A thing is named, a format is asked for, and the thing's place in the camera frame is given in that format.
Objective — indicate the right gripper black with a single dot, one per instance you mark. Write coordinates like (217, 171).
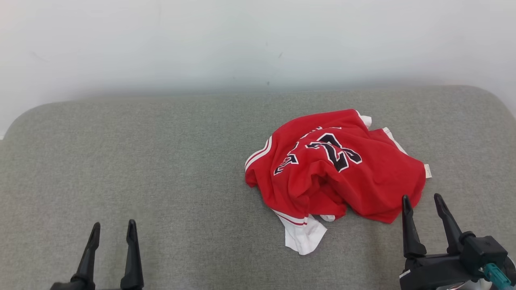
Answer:
(435, 274)

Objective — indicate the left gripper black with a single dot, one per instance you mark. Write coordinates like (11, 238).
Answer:
(76, 286)

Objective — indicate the red and white jersey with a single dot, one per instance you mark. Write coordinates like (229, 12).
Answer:
(375, 181)

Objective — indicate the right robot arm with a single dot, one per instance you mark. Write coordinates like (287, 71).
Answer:
(471, 286)

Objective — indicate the grey fabric sofa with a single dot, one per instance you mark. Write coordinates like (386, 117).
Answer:
(161, 181)

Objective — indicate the right camera teal plug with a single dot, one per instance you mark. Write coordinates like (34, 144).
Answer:
(496, 278)

